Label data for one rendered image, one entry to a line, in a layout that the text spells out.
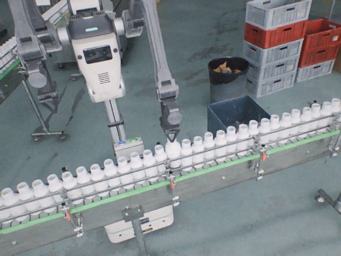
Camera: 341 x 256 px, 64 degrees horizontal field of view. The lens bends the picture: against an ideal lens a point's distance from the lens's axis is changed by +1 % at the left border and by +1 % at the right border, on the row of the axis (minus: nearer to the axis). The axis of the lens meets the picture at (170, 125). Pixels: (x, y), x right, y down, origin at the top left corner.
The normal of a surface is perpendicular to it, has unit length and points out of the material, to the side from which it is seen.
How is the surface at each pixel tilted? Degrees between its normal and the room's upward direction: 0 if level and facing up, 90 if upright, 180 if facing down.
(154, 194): 90
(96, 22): 90
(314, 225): 0
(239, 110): 90
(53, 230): 90
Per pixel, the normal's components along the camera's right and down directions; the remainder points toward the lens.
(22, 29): 0.18, -0.05
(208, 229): -0.08, -0.79
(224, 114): 0.30, 0.56
